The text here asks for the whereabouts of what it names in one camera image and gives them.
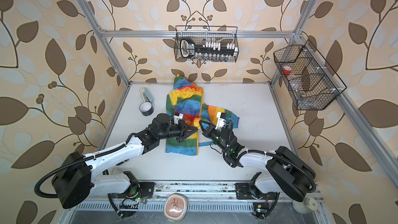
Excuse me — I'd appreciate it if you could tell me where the black tape roll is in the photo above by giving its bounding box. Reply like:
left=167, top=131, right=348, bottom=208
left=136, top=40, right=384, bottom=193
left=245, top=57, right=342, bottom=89
left=139, top=102, right=154, bottom=116

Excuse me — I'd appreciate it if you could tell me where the rainbow striped jacket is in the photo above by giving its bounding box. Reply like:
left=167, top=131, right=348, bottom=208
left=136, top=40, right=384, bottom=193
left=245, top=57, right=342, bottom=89
left=165, top=74, right=239, bottom=156

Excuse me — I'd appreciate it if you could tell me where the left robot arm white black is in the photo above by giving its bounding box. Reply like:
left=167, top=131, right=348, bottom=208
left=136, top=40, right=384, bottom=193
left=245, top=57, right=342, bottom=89
left=34, top=114, right=199, bottom=209

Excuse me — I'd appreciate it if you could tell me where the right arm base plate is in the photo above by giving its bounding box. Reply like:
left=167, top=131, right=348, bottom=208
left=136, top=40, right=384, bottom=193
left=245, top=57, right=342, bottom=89
left=235, top=183, right=277, bottom=200

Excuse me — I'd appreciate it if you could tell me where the white round container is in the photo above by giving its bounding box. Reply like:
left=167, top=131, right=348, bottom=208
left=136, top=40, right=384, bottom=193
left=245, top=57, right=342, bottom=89
left=292, top=197, right=319, bottom=214

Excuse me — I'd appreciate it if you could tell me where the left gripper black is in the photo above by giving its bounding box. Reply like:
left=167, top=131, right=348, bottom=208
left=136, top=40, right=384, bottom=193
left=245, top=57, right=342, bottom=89
left=158, top=119, right=199, bottom=142

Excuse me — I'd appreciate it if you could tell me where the pink round timer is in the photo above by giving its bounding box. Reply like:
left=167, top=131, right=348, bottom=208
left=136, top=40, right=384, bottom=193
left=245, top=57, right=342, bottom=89
left=163, top=194, right=188, bottom=222

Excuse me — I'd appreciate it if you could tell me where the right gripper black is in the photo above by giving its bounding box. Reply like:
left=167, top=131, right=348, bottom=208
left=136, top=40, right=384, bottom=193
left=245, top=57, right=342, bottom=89
left=200, top=119, right=230, bottom=154

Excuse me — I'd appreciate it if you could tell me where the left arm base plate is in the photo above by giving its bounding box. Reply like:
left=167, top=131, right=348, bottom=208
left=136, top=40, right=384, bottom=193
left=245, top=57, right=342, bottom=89
left=112, top=181, right=155, bottom=199

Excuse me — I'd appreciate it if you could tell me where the wire basket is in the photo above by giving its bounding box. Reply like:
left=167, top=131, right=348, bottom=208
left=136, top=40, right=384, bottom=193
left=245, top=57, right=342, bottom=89
left=174, top=25, right=239, bottom=63
left=273, top=40, right=347, bottom=111

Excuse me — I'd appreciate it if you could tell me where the right wire basket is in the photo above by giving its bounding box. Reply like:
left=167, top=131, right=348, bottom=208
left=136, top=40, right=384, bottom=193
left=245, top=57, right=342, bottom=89
left=273, top=40, right=347, bottom=111

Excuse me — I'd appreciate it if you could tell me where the black socket set rail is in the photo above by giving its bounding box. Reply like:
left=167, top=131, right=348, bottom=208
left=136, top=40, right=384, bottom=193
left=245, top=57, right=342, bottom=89
left=177, top=37, right=239, bottom=59

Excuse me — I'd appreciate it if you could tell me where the back wire basket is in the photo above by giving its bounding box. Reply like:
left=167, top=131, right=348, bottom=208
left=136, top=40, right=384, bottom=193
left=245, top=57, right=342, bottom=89
left=174, top=25, right=239, bottom=63

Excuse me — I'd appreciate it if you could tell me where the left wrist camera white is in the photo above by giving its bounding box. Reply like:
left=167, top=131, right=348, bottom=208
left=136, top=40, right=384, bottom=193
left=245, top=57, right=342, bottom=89
left=173, top=113, right=185, bottom=124

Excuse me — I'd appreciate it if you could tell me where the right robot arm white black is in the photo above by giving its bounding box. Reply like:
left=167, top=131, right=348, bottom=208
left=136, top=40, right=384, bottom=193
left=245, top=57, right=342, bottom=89
left=200, top=120, right=316, bottom=202

